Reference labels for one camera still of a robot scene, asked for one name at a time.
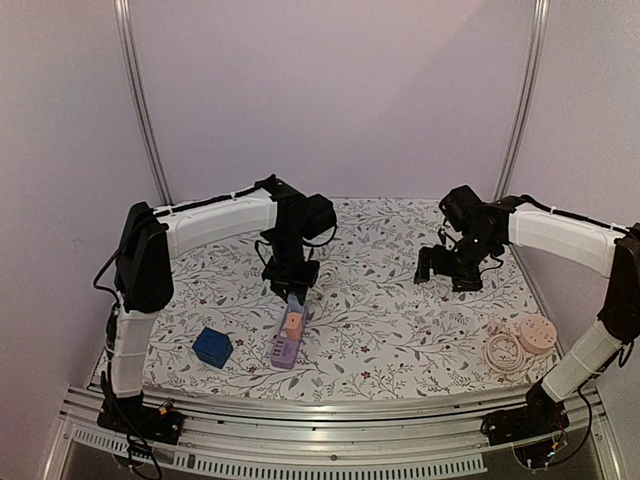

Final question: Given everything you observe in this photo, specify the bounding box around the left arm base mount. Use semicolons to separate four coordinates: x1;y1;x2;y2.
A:
97;370;185;445

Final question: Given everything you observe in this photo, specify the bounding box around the right aluminium frame post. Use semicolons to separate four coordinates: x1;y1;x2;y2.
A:
493;0;550;200

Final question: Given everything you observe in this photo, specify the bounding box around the aluminium frame post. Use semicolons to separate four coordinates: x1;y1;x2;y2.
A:
113;0;174;205
493;0;550;200

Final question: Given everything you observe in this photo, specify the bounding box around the light blue plug adapter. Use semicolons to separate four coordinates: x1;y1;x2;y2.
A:
287;293;306;315

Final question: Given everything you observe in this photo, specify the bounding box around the purple power strip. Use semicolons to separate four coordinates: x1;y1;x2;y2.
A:
270;304;308;370

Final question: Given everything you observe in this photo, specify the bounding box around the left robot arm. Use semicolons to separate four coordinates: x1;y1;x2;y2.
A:
101;175;337;434

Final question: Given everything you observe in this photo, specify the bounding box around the pink plug adapter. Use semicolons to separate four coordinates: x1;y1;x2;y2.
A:
285;312;304;341

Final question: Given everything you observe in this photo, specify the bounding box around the dark blue cube socket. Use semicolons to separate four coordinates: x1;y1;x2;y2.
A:
192;327;233;369

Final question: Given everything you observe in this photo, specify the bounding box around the aluminium front rail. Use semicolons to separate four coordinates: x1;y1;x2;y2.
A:
42;384;626;480

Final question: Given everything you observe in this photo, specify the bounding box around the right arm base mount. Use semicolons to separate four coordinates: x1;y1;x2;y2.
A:
480;383;569;446

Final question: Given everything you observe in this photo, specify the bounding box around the floral table cloth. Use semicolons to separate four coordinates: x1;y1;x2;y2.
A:
142;199;559;402

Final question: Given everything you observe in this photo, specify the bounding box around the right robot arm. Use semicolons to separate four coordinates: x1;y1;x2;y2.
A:
414;185;639;436

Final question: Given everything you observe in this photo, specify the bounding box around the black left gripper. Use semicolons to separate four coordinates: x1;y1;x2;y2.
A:
263;230;321;305

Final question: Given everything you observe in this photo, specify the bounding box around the left aluminium frame post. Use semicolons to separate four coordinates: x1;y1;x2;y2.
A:
113;0;174;205

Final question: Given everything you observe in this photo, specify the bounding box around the pink round power socket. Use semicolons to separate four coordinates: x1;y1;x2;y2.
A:
518;314;557;355

